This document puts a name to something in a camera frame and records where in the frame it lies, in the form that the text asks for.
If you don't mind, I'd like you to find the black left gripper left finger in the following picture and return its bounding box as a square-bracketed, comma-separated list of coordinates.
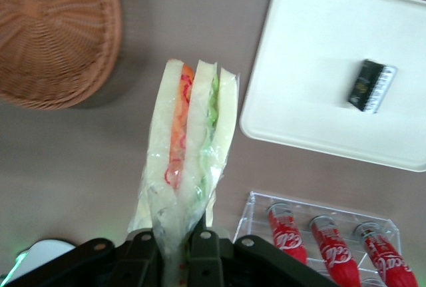
[0, 228, 168, 287]

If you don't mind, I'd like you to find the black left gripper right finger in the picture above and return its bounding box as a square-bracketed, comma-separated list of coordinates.
[187, 213, 337, 287]

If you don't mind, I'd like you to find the triangle sandwich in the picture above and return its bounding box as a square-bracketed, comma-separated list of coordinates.
[128, 59, 242, 287]

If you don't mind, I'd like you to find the beige plastic tray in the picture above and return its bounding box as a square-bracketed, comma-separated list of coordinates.
[238, 0, 426, 173]

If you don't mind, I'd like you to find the round brown wicker basket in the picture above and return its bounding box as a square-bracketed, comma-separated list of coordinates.
[0, 0, 122, 111]

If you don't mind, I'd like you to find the clear acrylic bottle rack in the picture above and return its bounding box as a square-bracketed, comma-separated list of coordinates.
[232, 190, 401, 287]

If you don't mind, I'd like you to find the red cola bottle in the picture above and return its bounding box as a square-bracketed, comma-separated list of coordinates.
[353, 222, 419, 287]
[266, 202, 309, 266]
[309, 214, 362, 287]

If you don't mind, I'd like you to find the small black snack packet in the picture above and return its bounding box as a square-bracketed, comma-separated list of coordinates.
[347, 59, 398, 115]

